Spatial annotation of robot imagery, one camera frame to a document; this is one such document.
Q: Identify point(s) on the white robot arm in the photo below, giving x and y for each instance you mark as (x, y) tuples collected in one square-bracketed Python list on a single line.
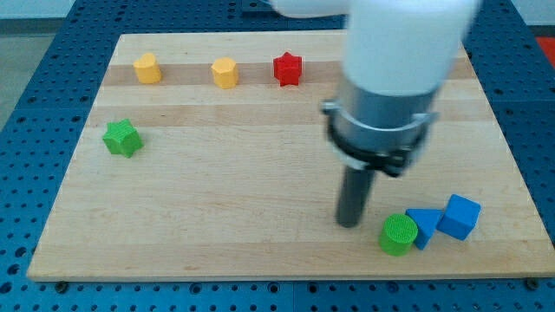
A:
[(394, 47)]

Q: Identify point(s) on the yellow heart block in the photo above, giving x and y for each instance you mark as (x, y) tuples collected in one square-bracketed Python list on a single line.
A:
[(147, 69)]

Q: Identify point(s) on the wooden board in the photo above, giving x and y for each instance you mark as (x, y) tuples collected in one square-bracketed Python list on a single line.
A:
[(241, 183)]

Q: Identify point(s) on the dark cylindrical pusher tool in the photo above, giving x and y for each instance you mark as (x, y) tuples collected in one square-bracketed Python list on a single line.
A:
[(353, 196)]

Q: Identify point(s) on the red star block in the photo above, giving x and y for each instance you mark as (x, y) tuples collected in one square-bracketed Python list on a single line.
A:
[(287, 69)]

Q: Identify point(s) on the yellow hexagon block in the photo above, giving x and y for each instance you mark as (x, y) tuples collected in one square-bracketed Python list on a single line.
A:
[(225, 73)]

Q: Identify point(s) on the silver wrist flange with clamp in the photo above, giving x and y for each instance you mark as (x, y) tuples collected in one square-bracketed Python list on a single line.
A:
[(377, 132)]

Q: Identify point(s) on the green cylinder block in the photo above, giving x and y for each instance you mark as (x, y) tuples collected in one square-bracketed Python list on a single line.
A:
[(398, 234)]

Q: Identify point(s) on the green star block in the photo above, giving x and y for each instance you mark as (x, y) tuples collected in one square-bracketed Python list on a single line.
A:
[(122, 138)]

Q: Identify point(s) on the blue triangle block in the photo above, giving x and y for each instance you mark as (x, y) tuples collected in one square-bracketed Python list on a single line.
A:
[(426, 221)]

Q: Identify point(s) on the blue cube block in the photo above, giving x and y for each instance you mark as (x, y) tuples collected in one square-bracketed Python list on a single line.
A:
[(460, 217)]

